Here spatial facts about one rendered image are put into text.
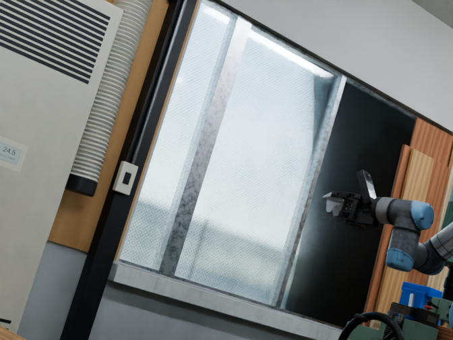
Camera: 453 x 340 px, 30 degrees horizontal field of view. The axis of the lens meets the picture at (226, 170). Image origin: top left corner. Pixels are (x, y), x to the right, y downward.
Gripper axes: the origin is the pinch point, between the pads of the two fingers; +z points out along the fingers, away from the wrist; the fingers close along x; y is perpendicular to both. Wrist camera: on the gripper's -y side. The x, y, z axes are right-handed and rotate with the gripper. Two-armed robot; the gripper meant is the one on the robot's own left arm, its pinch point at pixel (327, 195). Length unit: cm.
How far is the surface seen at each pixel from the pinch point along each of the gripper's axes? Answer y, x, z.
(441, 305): 14, 73, -5
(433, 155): -89, 201, 97
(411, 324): 25, 53, -7
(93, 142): -9, -2, 120
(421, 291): -2, 141, 45
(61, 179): 11, -16, 112
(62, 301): 54, 24, 137
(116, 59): -44, -6, 119
